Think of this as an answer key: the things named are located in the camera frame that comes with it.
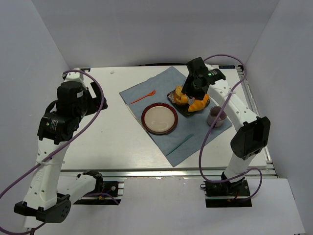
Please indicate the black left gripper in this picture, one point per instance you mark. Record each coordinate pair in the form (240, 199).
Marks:
(98, 98)

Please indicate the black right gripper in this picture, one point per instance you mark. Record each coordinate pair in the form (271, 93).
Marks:
(195, 92)

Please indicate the large striped croissant bread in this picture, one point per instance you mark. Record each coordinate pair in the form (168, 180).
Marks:
(199, 104)

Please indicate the small striped bread roll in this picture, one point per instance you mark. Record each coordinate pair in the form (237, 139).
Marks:
(184, 99)

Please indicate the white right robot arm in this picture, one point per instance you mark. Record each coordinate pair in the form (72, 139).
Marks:
(252, 131)

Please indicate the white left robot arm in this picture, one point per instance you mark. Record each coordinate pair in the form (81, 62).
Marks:
(58, 128)

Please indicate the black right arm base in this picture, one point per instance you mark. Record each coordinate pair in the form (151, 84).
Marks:
(224, 195)

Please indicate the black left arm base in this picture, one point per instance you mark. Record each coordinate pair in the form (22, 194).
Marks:
(111, 195)

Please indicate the dark patterned square tray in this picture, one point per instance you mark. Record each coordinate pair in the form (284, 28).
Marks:
(183, 109)

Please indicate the purple cup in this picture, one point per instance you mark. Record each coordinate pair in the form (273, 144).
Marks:
(213, 113)

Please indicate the blue cloth mat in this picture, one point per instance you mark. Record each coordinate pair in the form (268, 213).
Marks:
(196, 124)

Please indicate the teal plastic knife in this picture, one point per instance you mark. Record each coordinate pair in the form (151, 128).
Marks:
(181, 143)

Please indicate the round red-rimmed plate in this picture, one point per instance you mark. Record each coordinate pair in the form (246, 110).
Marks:
(159, 118)

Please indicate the orange plastic fork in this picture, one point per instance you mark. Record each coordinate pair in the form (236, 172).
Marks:
(147, 95)

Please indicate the aluminium table frame rail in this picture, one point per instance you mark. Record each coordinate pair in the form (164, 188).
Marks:
(116, 144)

